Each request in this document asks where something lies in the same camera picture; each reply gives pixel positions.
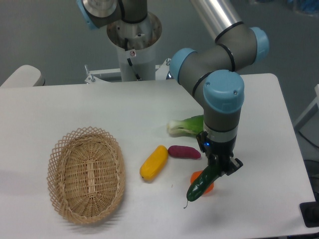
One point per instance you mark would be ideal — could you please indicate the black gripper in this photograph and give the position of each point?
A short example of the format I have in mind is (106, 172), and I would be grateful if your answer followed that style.
(219, 153)

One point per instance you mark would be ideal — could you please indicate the dark green cucumber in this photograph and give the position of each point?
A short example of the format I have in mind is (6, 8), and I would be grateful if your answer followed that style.
(202, 182)

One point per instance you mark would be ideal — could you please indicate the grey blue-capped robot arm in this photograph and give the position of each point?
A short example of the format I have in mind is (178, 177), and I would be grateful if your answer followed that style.
(210, 77)

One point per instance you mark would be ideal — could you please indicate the orange toy vegetable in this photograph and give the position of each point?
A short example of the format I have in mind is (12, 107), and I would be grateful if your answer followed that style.
(195, 175)

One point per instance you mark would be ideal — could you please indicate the purple sweet potato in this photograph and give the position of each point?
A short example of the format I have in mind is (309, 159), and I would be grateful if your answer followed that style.
(187, 152)

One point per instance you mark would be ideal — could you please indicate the green white bok choy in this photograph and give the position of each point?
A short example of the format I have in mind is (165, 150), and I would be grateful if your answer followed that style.
(189, 126)

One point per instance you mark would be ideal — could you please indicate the yellow toy corn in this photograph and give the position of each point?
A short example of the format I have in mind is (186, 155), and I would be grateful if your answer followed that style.
(154, 163)

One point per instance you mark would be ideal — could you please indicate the white furniture at right edge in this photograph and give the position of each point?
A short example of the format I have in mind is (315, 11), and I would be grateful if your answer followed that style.
(308, 112)

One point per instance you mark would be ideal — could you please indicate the black device at table edge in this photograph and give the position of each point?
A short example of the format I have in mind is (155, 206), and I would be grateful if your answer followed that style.
(310, 213)

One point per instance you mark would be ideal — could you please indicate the oval wicker basket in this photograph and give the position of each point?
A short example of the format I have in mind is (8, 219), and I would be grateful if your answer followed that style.
(86, 175)

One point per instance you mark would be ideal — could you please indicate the white chair armrest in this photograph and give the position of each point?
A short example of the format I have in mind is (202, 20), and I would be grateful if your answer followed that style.
(24, 76)

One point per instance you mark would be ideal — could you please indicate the white metal base frame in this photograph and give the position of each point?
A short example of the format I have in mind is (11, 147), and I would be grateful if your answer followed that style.
(115, 75)

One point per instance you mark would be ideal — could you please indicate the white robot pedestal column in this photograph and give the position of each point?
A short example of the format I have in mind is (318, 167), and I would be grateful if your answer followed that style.
(136, 47)

